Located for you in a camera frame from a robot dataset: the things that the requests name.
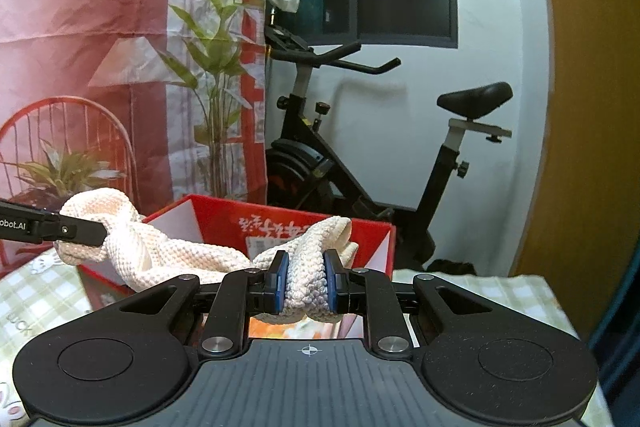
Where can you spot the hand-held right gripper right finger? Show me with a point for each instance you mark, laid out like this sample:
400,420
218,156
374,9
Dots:
330,282

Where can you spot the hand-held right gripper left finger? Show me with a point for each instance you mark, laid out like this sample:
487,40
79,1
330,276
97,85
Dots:
281,282

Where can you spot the white knitted towel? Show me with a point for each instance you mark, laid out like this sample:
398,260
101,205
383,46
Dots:
170,252

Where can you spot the printed wall backdrop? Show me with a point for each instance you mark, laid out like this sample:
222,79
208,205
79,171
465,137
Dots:
100,32

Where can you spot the red strawberry print cardboard box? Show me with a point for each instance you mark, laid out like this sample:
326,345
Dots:
225,219

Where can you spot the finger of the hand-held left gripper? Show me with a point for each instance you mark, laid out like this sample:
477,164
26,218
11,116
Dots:
75,232

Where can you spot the black exercise bike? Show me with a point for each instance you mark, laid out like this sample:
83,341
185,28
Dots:
305,162

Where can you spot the checked printed blanket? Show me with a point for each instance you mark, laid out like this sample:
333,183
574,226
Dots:
40,302

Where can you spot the wooden door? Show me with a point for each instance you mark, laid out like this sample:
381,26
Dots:
585,132

